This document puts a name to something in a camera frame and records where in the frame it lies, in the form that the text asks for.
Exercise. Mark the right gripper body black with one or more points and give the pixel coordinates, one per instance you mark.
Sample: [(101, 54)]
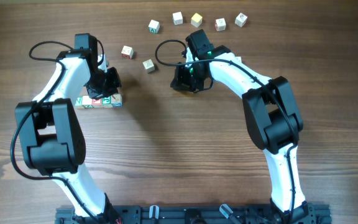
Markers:
[(189, 78)]

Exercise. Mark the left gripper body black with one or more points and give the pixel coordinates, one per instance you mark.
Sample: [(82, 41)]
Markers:
[(104, 84)]

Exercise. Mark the green picture block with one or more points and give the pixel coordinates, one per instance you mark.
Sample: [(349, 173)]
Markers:
[(107, 102)]

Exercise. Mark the red A block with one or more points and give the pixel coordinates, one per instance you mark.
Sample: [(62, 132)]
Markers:
[(97, 103)]

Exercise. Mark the wooden block blue picture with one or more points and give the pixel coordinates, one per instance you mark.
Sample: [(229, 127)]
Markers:
[(116, 100)]

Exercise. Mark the plain wooden block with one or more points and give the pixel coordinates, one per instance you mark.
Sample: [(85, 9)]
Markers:
[(87, 102)]

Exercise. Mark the green N block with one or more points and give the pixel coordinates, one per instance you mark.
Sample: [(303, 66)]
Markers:
[(79, 103)]

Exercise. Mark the wooden block red stripes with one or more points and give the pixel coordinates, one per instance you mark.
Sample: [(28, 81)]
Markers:
[(149, 66)]

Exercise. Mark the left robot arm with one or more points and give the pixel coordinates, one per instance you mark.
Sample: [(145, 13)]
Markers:
[(48, 143)]

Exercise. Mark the wooden block red left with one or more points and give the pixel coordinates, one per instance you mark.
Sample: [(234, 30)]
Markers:
[(127, 52)]

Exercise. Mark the yellow wooden block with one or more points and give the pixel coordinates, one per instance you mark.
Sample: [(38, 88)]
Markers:
[(196, 20)]

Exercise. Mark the wooden block red picture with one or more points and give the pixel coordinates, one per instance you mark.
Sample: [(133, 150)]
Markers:
[(220, 24)]

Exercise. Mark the white wooden block top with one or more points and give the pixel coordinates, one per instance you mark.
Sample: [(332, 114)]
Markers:
[(177, 18)]

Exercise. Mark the wooden block teal side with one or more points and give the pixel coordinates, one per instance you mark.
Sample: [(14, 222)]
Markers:
[(154, 26)]

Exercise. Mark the wooden block far right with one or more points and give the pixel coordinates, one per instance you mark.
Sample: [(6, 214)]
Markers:
[(241, 19)]

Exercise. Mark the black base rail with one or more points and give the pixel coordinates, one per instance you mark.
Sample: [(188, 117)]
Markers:
[(256, 213)]

